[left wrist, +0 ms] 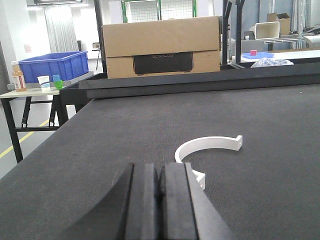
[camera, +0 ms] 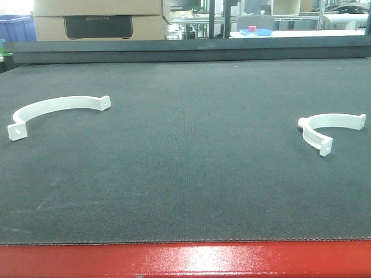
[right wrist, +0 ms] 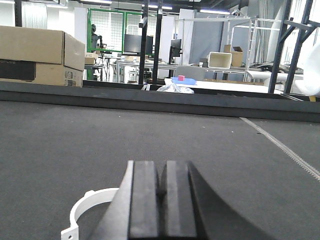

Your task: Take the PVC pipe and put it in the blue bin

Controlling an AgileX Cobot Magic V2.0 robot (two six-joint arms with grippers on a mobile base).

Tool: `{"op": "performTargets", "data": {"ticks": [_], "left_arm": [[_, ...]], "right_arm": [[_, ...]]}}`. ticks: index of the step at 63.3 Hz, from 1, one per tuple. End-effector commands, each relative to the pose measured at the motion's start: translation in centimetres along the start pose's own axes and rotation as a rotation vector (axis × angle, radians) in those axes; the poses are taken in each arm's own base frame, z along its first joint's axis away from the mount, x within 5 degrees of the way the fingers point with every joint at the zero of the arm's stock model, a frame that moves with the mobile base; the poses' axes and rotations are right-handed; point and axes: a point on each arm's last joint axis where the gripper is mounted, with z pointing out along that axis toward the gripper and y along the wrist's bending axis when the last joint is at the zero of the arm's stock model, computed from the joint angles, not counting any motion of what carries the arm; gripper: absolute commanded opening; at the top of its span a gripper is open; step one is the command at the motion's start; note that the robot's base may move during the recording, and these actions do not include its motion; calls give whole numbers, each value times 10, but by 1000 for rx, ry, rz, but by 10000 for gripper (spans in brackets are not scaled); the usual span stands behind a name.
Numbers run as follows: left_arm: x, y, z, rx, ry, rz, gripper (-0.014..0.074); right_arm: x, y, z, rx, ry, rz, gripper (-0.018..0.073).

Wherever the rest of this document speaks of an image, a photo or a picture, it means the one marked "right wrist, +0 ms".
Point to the grey office chair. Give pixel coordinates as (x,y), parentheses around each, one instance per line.
(191,72)

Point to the black raised table edge board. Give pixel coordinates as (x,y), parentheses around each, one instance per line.
(208,102)

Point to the black computer monitor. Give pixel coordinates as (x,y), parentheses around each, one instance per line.
(132,44)

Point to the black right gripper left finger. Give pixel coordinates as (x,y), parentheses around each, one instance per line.
(133,211)

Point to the lower cardboard box black label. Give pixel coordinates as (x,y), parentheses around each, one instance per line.
(30,72)

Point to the blue tray with red cube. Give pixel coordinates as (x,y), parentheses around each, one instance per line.
(181,79)

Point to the white plastic bin on table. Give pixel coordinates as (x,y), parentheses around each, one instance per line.
(221,60)

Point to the upper cardboard box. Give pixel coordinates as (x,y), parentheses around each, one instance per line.
(41,46)

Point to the crumpled clear plastic bag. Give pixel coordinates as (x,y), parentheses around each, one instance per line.
(174,88)

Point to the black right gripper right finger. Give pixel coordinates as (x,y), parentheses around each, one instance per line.
(192,210)

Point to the white PVC pipe clamp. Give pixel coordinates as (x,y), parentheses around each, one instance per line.
(90,199)

